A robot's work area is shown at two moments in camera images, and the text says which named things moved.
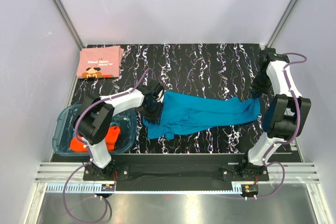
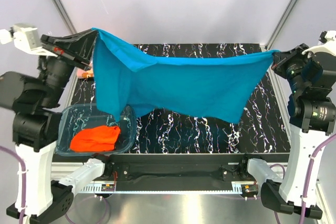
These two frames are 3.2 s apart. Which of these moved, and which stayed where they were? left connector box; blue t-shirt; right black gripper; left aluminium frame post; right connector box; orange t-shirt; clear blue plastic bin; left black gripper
Moved: right black gripper; left black gripper; blue t-shirt
Stayed: left connector box; right connector box; left aluminium frame post; orange t-shirt; clear blue plastic bin
